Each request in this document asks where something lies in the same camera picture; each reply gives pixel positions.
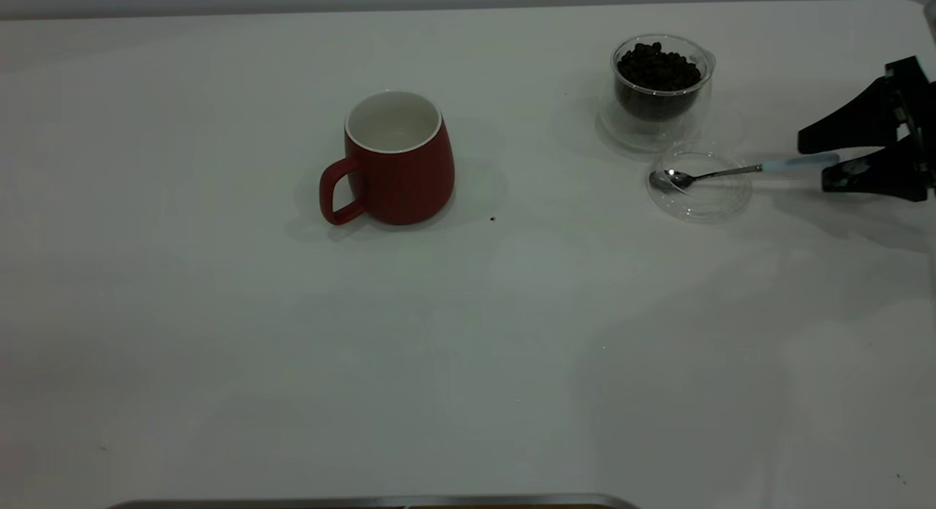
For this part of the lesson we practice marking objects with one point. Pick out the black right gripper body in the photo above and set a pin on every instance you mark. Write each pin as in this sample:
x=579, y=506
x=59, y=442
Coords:
x=920, y=103

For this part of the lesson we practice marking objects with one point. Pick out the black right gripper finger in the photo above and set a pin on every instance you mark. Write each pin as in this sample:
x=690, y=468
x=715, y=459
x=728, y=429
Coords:
x=888, y=174
x=866, y=121

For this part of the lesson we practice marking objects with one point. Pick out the red ceramic mug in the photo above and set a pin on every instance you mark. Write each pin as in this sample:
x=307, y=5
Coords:
x=409, y=187

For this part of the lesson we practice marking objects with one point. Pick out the clear round lid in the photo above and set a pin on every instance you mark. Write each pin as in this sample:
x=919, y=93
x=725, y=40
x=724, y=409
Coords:
x=702, y=205

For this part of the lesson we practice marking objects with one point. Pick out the roasted coffee beans pile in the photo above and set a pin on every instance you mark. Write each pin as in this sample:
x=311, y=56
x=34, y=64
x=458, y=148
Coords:
x=658, y=70

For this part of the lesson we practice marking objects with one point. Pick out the double-wall glass cup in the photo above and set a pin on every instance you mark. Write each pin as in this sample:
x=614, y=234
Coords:
x=658, y=132

